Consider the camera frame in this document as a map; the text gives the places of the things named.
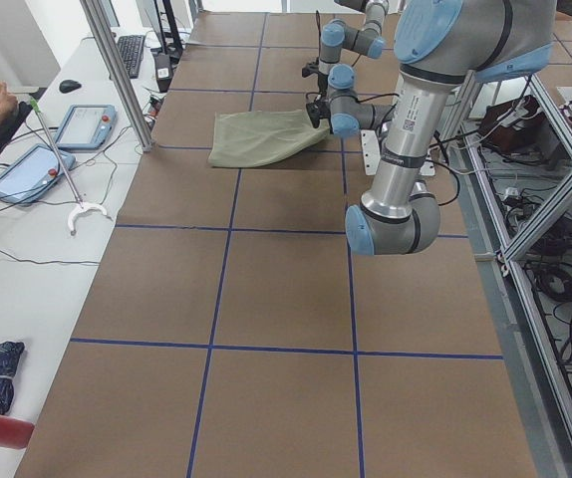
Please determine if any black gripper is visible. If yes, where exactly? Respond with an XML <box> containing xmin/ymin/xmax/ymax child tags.
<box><xmin>301</xmin><ymin>58</ymin><xmax>331</xmax><ymax>95</ymax></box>
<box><xmin>306</xmin><ymin>99</ymin><xmax>332</xmax><ymax>128</ymax></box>

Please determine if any olive green long-sleeve shirt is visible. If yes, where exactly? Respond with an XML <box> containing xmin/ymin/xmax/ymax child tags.
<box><xmin>208</xmin><ymin>110</ymin><xmax>331</xmax><ymax>168</ymax></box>

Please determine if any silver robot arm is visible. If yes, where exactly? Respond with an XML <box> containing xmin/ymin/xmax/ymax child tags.
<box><xmin>303</xmin><ymin>0</ymin><xmax>556</xmax><ymax>255</ymax></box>
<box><xmin>302</xmin><ymin>0</ymin><xmax>390</xmax><ymax>98</ymax></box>

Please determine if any black box with label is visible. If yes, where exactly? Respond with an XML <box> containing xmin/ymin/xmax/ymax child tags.
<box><xmin>153</xmin><ymin>53</ymin><xmax>173</xmax><ymax>93</ymax></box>

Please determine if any black keyboard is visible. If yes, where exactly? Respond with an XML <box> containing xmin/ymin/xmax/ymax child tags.
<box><xmin>117</xmin><ymin>35</ymin><xmax>145</xmax><ymax>79</ymax></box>

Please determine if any far blue teach pendant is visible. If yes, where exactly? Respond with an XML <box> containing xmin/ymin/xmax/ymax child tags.
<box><xmin>55</xmin><ymin>105</ymin><xmax>117</xmax><ymax>151</ymax></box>

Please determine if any blue teach pendant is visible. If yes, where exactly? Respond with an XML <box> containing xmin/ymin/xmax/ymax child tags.
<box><xmin>55</xmin><ymin>105</ymin><xmax>117</xmax><ymax>151</ymax></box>
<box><xmin>0</xmin><ymin>144</ymin><xmax>64</xmax><ymax>204</ymax></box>

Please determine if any black computer mouse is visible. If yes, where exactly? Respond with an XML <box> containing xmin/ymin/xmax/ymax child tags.
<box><xmin>59</xmin><ymin>80</ymin><xmax>82</xmax><ymax>94</ymax></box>

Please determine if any reacher grabber stick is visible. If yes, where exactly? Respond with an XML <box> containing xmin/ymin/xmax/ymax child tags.
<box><xmin>29</xmin><ymin>96</ymin><xmax>111</xmax><ymax>236</ymax></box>

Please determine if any near blue teach pendant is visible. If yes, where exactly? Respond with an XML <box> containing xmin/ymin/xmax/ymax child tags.
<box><xmin>0</xmin><ymin>144</ymin><xmax>64</xmax><ymax>204</ymax></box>

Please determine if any folded dark blue umbrella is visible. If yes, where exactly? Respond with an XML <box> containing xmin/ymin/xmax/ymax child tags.
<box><xmin>0</xmin><ymin>341</ymin><xmax>25</xmax><ymax>415</ymax></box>

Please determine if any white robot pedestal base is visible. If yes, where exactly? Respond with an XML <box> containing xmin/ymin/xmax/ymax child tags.
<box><xmin>360</xmin><ymin>127</ymin><xmax>437</xmax><ymax>178</ymax></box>

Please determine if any aluminium frame post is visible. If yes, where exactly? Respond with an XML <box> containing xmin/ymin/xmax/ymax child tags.
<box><xmin>80</xmin><ymin>0</ymin><xmax>153</xmax><ymax>152</ymax></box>

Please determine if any aluminium frame rail structure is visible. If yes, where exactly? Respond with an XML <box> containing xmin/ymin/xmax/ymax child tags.
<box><xmin>438</xmin><ymin>59</ymin><xmax>572</xmax><ymax>477</ymax></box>

